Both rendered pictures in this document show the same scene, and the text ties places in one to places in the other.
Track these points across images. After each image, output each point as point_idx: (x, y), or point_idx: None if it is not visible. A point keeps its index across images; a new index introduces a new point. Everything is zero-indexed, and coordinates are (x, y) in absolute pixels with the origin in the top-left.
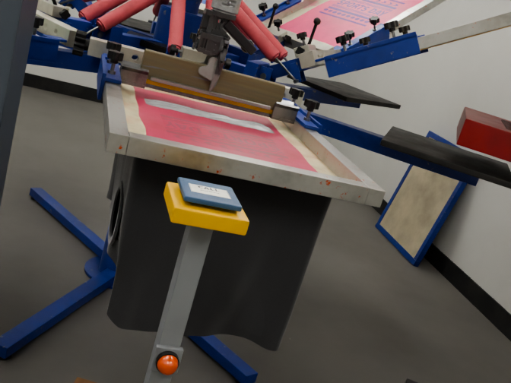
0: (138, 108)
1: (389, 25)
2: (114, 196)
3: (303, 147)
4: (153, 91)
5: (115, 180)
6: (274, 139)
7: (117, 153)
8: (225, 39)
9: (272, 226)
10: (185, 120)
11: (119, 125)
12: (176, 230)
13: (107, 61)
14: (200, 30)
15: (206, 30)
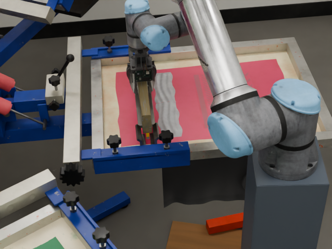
0: (204, 139)
1: None
2: (243, 181)
3: (193, 61)
4: (121, 134)
5: (195, 186)
6: (190, 73)
7: (170, 180)
8: (149, 56)
9: None
10: (204, 115)
11: (317, 135)
12: None
13: (116, 153)
14: (144, 68)
15: (142, 64)
